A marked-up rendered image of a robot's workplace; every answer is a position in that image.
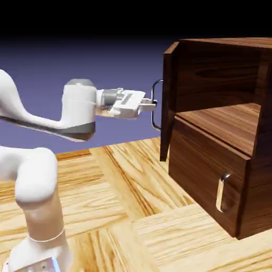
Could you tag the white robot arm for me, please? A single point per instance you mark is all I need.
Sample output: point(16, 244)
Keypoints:
point(76, 106)

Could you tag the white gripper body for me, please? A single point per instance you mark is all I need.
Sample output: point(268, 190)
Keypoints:
point(127, 103)

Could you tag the dark wood cabinet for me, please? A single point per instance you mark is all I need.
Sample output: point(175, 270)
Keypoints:
point(225, 136)

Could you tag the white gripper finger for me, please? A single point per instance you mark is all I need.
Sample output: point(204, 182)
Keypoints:
point(146, 100)
point(147, 107)

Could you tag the dark wood cabinet door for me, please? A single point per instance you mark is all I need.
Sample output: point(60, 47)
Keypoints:
point(204, 176)
point(167, 102)

